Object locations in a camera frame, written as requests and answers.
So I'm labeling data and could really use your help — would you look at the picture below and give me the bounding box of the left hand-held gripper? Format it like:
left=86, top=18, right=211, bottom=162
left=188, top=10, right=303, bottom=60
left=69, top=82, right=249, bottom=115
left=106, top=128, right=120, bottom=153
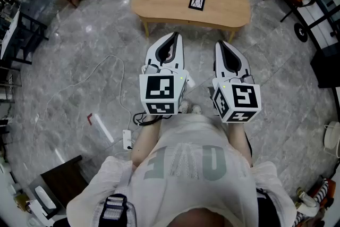
left=139, top=31, right=196, bottom=116

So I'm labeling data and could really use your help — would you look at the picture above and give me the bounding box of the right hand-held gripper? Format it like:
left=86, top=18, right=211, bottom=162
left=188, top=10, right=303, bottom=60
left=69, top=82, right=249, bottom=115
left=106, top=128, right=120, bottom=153
left=208, top=40, right=262, bottom=124

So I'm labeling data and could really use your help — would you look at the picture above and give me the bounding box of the black framed picture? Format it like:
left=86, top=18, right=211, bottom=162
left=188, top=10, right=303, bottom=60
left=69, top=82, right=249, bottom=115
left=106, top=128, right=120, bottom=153
left=188, top=0, right=207, bottom=12

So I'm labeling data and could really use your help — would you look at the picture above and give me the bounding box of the person's left forearm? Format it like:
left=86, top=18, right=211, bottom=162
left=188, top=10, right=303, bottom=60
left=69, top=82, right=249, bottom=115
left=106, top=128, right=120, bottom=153
left=131, top=114, right=162, bottom=168

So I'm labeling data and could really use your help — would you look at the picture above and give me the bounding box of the person's right forearm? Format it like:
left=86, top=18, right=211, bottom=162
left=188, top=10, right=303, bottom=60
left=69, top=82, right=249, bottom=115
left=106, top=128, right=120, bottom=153
left=228, top=121, right=253, bottom=168

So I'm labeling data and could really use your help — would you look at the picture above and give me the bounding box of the person's left white shoe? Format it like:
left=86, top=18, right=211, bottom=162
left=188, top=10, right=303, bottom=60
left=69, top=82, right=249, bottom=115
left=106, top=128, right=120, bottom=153
left=178, top=100, right=190, bottom=114

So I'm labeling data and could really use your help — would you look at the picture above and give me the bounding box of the black cart wheel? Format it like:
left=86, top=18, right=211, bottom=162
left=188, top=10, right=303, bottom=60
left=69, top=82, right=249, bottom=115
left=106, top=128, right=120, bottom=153
left=294, top=23, right=309, bottom=43

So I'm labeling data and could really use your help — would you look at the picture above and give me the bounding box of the white power strip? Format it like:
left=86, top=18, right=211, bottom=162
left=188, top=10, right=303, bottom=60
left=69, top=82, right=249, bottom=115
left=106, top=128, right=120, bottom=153
left=122, top=129, right=132, bottom=151

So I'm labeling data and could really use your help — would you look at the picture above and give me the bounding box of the black box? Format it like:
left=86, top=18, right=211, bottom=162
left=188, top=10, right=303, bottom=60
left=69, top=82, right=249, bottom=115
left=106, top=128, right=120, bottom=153
left=310, top=49, right=340, bottom=89

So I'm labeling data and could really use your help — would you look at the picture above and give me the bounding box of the black metal cart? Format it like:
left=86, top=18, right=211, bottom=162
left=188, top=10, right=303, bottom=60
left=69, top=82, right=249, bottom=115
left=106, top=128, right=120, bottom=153
left=293, top=0, right=340, bottom=58

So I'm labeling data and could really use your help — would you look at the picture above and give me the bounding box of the white round stool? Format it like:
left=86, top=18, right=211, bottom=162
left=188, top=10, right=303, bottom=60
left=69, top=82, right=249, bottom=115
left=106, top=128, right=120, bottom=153
left=323, top=121, right=340, bottom=159

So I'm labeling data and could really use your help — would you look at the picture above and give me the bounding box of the person's white shirt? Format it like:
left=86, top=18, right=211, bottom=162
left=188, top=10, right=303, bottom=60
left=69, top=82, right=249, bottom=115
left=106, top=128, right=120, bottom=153
left=66, top=113, right=297, bottom=227

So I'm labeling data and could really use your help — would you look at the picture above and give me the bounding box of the white plush toy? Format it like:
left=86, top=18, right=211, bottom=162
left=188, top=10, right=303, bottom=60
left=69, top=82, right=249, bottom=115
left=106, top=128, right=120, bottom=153
left=296, top=187, right=318, bottom=208

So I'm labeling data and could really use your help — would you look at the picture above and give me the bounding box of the white table with black legs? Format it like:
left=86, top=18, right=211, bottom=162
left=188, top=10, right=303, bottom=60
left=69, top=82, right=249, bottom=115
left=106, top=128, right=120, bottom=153
left=0, top=9, right=50, bottom=66

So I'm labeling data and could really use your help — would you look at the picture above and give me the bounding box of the orange striped mat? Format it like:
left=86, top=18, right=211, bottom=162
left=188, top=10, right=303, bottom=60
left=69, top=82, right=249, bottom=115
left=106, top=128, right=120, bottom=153
left=294, top=178, right=337, bottom=227

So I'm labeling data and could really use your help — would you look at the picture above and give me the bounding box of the dark wooden side table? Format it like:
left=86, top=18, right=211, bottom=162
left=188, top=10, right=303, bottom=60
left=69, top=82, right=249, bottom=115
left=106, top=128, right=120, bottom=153
left=40, top=155, right=90, bottom=208

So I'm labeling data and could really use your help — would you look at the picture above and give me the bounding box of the white plastic device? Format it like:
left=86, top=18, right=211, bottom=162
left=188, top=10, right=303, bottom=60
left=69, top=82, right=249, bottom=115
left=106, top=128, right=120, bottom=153
left=33, top=185, right=57, bottom=210

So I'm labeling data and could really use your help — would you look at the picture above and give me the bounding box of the white floor cable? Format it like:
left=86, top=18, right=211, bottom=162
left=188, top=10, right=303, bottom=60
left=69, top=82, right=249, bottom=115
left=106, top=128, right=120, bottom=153
left=34, top=54, right=132, bottom=131

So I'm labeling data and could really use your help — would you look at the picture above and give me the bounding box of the grey and black harness strap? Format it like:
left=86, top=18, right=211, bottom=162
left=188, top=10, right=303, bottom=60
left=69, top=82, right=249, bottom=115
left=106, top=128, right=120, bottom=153
left=98, top=192, right=138, bottom=227

